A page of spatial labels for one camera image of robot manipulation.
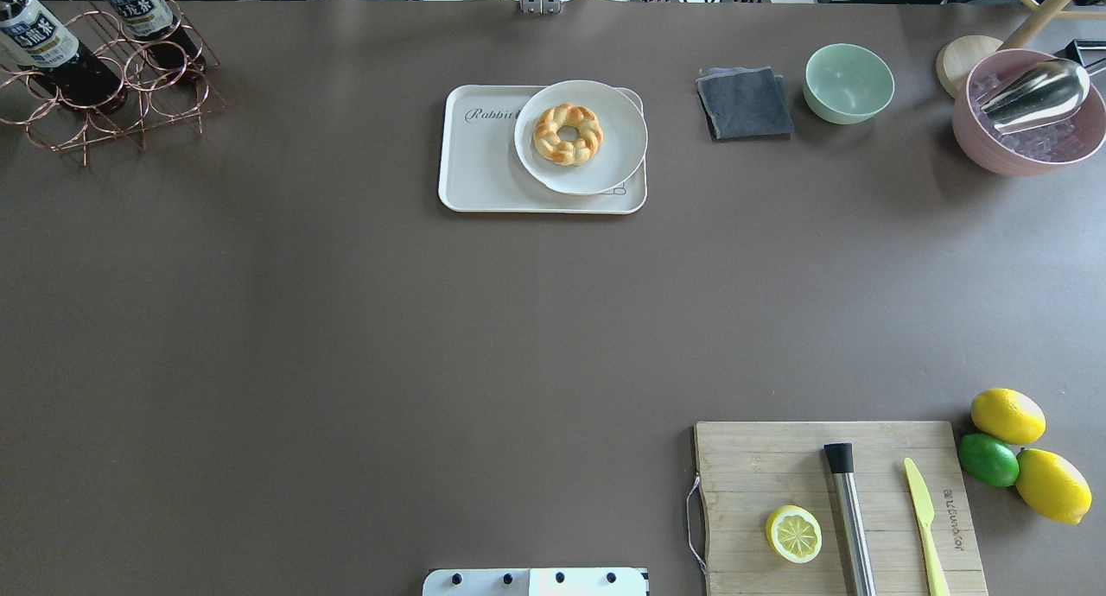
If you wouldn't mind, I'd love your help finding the white serving tray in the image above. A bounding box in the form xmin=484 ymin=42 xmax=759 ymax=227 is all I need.
xmin=438 ymin=85 xmax=648 ymax=215

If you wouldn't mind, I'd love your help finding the tea bottle in rack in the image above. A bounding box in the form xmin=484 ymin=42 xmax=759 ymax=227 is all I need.
xmin=1 ymin=0 xmax=127 ymax=115
xmin=104 ymin=0 xmax=207 ymax=73

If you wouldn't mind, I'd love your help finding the white round plate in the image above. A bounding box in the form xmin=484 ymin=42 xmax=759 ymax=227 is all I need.
xmin=514 ymin=80 xmax=648 ymax=195

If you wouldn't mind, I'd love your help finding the grey folded cloth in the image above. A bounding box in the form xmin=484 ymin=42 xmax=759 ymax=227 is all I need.
xmin=696 ymin=67 xmax=794 ymax=140

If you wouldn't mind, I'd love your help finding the bamboo cutting board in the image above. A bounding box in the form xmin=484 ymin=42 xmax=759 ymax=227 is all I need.
xmin=693 ymin=422 xmax=988 ymax=595

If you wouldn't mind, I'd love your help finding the steel muddler black tip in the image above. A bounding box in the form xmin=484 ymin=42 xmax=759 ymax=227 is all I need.
xmin=823 ymin=442 xmax=877 ymax=595

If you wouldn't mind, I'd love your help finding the half lemon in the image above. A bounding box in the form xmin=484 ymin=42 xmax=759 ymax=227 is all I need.
xmin=765 ymin=504 xmax=823 ymax=564

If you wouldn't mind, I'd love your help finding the green ceramic bowl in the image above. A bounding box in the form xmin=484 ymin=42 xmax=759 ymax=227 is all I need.
xmin=803 ymin=42 xmax=895 ymax=124

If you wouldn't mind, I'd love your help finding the green lime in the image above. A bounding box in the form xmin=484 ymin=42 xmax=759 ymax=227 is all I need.
xmin=957 ymin=432 xmax=1020 ymax=487

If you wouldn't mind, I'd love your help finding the round wooden stand base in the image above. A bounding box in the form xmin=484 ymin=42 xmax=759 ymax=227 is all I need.
xmin=935 ymin=35 xmax=1002 ymax=98

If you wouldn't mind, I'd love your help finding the yellow lemon upper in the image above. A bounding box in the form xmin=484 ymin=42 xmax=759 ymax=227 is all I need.
xmin=970 ymin=388 xmax=1047 ymax=446

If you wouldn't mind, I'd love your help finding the yellow lemon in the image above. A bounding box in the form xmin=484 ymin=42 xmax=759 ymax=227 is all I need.
xmin=1015 ymin=449 xmax=1093 ymax=525
xmin=970 ymin=388 xmax=1047 ymax=446

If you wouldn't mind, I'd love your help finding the yellow plastic knife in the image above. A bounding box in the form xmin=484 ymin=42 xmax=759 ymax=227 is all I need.
xmin=902 ymin=457 xmax=951 ymax=596

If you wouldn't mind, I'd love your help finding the pink ice bowl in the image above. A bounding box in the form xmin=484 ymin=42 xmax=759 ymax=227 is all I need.
xmin=952 ymin=48 xmax=1105 ymax=176

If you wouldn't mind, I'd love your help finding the yellow lemon lower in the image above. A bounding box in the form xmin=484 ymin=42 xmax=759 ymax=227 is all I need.
xmin=1015 ymin=449 xmax=1093 ymax=525

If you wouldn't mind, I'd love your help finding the metal ice scoop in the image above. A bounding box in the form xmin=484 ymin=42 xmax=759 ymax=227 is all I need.
xmin=980 ymin=57 xmax=1091 ymax=135

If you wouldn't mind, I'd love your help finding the braided ring pastry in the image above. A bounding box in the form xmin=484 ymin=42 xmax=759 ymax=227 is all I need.
xmin=532 ymin=103 xmax=605 ymax=167

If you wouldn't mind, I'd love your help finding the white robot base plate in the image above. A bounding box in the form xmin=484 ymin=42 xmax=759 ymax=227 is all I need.
xmin=422 ymin=566 xmax=651 ymax=595

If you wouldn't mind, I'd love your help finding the copper wire bottle rack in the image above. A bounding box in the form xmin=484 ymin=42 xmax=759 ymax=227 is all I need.
xmin=3 ymin=0 xmax=226 ymax=166

